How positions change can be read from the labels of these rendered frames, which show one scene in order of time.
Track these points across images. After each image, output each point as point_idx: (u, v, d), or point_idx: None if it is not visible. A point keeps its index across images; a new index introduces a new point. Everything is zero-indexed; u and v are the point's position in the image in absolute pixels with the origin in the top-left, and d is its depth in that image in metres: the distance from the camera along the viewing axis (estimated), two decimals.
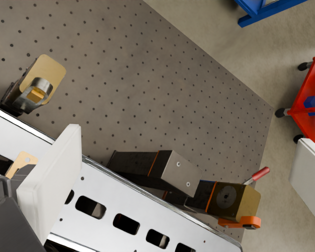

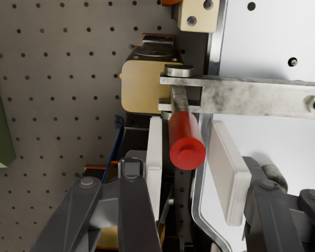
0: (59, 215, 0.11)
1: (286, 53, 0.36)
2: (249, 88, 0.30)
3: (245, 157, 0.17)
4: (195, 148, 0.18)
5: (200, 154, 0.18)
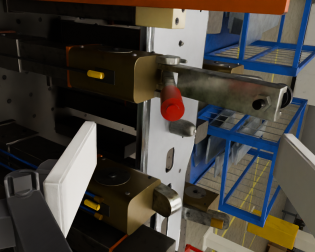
0: None
1: (178, 38, 0.53)
2: (209, 79, 0.35)
3: None
4: (177, 105, 0.27)
5: (181, 109, 0.27)
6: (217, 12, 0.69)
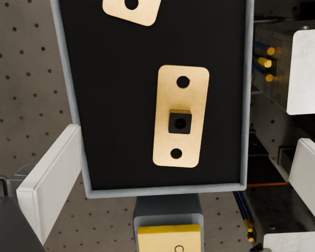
0: None
1: None
2: None
3: None
4: None
5: None
6: None
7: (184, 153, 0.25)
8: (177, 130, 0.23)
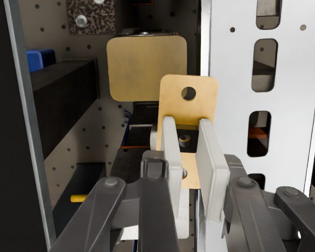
0: (82, 213, 0.11)
1: None
2: None
3: (229, 155, 0.17)
4: None
5: None
6: None
7: (189, 173, 0.22)
8: (182, 149, 0.20)
